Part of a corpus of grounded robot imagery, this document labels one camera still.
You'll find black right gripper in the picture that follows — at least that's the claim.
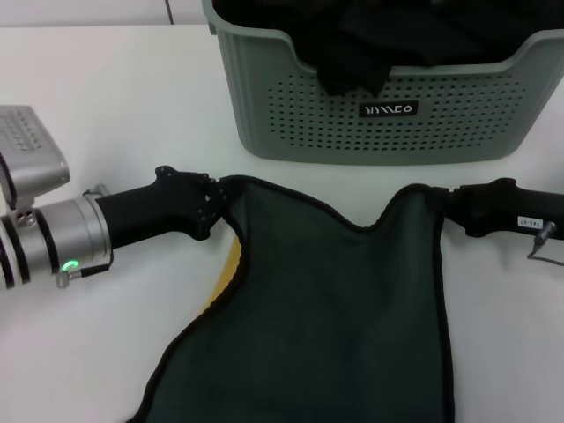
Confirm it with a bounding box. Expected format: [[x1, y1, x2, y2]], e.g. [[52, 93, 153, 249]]
[[435, 176, 564, 241]]

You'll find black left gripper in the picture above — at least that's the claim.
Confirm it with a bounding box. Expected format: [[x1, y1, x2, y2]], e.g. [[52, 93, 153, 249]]
[[93, 165, 231, 241]]

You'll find dark green yellow towel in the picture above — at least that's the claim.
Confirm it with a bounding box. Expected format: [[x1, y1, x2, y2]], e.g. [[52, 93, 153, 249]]
[[130, 174, 457, 423]]

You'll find green perforated storage basket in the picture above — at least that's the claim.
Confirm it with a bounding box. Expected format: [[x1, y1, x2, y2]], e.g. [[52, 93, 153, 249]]
[[201, 0, 564, 166]]

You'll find black cloth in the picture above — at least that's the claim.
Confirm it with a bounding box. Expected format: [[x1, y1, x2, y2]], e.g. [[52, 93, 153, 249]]
[[211, 0, 564, 96]]

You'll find right wrist dark cable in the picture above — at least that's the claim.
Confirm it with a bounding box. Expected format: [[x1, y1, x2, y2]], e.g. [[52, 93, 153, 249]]
[[527, 221, 564, 268]]

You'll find left wrist black looped cable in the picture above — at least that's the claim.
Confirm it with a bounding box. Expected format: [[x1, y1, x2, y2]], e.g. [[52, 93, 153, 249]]
[[56, 261, 114, 290]]

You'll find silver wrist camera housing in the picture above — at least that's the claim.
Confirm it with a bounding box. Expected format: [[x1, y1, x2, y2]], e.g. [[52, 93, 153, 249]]
[[0, 104, 72, 221]]

